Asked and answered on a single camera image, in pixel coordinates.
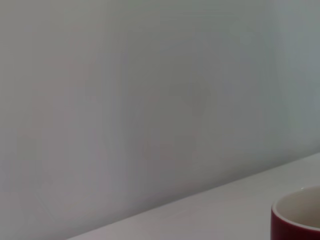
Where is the red ceramic mug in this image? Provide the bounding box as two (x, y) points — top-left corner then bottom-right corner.
(270, 185), (320, 240)

